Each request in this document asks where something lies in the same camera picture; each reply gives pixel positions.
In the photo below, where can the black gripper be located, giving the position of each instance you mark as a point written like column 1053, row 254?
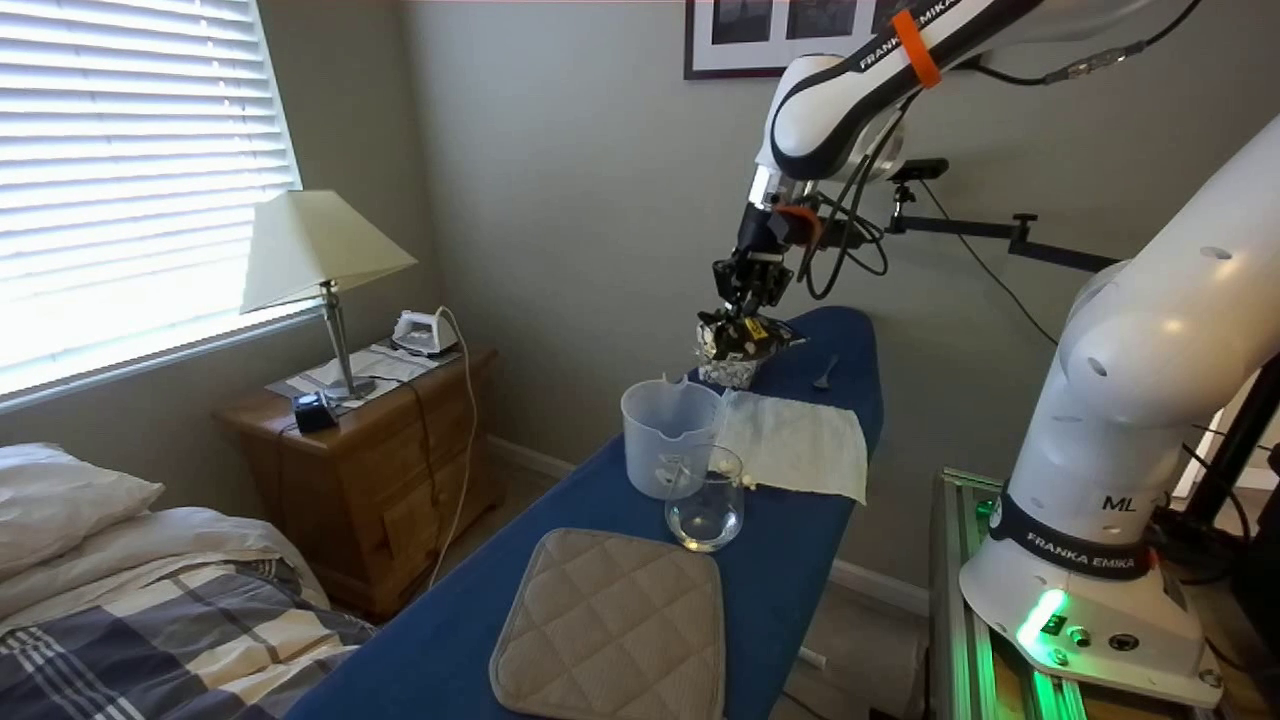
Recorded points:
column 766, row 241

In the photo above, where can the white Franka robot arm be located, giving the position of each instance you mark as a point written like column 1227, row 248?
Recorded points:
column 1160, row 344

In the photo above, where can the metal spoon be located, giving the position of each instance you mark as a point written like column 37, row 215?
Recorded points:
column 827, row 374

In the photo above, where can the white cloth napkin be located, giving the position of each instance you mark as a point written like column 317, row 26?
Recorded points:
column 801, row 446

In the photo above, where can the clear plastic measuring jug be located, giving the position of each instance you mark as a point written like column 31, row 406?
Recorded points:
column 665, row 446

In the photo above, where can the clear glass cup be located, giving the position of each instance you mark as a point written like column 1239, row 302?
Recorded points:
column 706, row 516

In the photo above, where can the black framed picture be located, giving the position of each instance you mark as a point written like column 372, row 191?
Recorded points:
column 747, row 32

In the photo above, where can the small white device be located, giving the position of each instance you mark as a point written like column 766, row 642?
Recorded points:
column 425, row 335

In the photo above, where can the grey quilted pot holder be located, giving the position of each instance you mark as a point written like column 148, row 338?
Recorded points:
column 604, row 624

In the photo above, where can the papers on nightstand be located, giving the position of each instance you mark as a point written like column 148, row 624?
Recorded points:
column 383, row 365

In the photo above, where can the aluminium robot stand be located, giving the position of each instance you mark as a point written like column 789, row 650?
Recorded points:
column 964, row 624

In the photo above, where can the cream shade table lamp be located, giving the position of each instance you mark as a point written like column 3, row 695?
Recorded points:
column 320, row 241

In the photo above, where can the wooden nightstand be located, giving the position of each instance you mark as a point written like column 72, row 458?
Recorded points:
column 347, row 492

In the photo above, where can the small black alarm clock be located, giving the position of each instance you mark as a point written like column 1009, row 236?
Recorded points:
column 312, row 412

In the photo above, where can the blue ironing board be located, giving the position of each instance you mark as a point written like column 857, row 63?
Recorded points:
column 440, row 642

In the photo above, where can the white window blinds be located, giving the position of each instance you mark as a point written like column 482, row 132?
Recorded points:
column 132, row 162

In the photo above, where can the white bed sheet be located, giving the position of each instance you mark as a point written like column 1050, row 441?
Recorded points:
column 146, row 544

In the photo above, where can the blue plaid duvet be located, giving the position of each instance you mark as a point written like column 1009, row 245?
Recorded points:
column 161, row 655

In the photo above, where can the white pillow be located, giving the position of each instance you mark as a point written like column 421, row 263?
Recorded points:
column 60, row 500

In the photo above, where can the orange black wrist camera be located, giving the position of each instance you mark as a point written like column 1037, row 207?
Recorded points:
column 801, row 215

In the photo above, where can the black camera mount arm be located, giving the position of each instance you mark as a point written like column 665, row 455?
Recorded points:
column 993, row 228

